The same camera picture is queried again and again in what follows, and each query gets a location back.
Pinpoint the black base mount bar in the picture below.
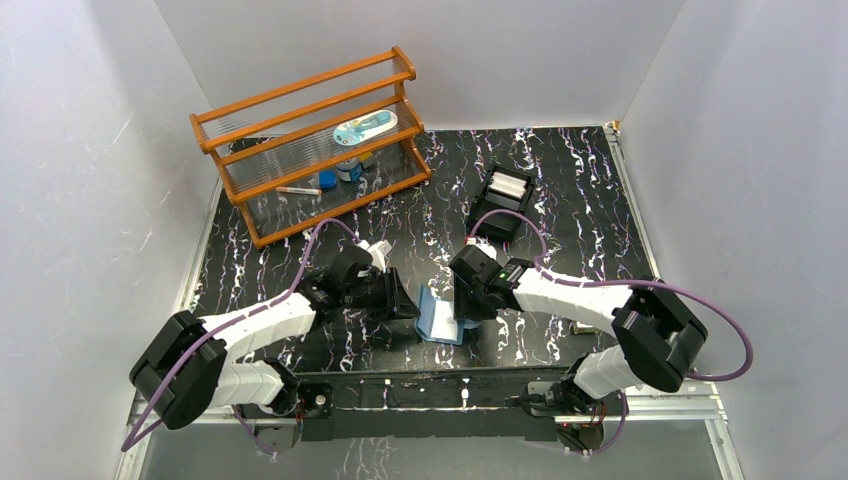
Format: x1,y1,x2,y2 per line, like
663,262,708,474
239,366,626,450

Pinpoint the blue card holder wallet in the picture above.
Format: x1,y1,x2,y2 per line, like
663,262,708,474
414,285,481,346

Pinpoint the white red small box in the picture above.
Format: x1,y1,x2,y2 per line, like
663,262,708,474
571,322,597,335

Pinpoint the black card tray box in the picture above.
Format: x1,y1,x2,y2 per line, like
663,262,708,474
465,164,535,243

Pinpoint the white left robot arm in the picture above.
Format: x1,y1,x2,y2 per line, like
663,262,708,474
129,241,420,430

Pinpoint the small blue lidded jar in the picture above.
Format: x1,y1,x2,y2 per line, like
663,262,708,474
335,157,363,183

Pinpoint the blue small box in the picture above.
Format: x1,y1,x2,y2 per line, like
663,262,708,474
318,170,338,191

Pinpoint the white credit card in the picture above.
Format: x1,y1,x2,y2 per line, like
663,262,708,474
438,319,460,339

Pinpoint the orange wooden shelf rack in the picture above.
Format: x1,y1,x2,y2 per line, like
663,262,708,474
189,46,432,247

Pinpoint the white blue packaged item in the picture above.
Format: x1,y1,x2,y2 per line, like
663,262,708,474
332,109,398,147

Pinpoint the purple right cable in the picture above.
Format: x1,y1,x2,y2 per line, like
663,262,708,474
468,209,755,383

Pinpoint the white orange marker pen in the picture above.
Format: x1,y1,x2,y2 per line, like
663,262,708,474
275,186,323,196

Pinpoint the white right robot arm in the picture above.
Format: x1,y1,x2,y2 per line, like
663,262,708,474
449,244,708,417

